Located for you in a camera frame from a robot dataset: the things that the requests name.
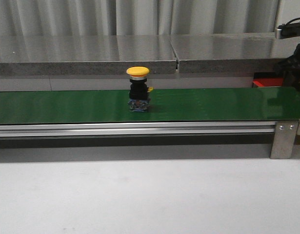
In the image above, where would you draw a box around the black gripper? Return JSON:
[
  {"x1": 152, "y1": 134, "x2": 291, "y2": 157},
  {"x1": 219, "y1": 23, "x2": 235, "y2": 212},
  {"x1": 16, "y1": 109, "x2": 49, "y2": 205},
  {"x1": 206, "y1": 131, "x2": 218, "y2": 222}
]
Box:
[{"x1": 274, "y1": 43, "x2": 300, "y2": 92}]

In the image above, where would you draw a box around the red plastic tray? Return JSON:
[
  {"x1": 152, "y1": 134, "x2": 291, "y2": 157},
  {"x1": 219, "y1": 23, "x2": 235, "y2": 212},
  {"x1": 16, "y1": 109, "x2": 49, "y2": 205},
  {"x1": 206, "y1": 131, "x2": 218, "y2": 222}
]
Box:
[{"x1": 252, "y1": 78, "x2": 286, "y2": 94}]

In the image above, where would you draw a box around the green conveyor belt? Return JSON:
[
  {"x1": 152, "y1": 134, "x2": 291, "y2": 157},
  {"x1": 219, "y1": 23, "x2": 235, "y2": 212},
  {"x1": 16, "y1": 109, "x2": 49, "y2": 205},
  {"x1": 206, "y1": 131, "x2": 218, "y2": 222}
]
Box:
[{"x1": 0, "y1": 87, "x2": 300, "y2": 125}]

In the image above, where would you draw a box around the right grey stone slab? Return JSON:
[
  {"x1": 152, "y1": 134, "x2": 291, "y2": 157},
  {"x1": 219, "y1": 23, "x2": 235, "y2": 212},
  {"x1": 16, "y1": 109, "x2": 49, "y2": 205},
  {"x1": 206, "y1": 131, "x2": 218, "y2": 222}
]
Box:
[{"x1": 170, "y1": 33, "x2": 300, "y2": 74}]

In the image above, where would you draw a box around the grey stone slab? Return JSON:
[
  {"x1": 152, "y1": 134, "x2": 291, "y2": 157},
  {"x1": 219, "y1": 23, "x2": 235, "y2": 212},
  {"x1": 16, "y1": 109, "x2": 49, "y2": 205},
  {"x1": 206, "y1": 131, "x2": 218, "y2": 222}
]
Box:
[
  {"x1": 170, "y1": 33, "x2": 300, "y2": 74},
  {"x1": 0, "y1": 36, "x2": 177, "y2": 76}
]

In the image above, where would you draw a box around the left grey stone slab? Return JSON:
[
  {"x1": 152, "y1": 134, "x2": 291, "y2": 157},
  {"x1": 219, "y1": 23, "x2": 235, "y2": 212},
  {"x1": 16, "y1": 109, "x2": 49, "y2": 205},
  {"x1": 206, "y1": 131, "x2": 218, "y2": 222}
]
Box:
[{"x1": 0, "y1": 36, "x2": 177, "y2": 76}]

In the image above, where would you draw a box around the grey pleated curtain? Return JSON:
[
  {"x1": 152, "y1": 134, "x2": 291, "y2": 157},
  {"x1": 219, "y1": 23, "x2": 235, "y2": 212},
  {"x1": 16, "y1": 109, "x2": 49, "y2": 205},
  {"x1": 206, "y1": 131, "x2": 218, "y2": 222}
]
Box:
[{"x1": 0, "y1": 0, "x2": 279, "y2": 36}]

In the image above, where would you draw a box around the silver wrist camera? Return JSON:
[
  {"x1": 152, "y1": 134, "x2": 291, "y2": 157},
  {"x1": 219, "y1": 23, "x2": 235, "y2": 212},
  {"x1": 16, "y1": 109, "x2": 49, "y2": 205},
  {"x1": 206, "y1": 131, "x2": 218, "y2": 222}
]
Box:
[{"x1": 275, "y1": 17, "x2": 300, "y2": 39}]

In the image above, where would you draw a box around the steel conveyor support bracket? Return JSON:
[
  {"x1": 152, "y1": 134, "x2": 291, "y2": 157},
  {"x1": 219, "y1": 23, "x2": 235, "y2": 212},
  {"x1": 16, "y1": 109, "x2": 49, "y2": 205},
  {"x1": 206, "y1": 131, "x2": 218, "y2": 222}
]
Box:
[{"x1": 270, "y1": 121, "x2": 299, "y2": 159}]

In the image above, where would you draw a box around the aluminium conveyor side rail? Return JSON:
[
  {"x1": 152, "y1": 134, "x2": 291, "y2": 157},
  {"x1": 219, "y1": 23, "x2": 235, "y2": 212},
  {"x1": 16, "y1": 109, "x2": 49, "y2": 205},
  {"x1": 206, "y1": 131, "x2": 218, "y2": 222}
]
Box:
[{"x1": 0, "y1": 121, "x2": 276, "y2": 137}]

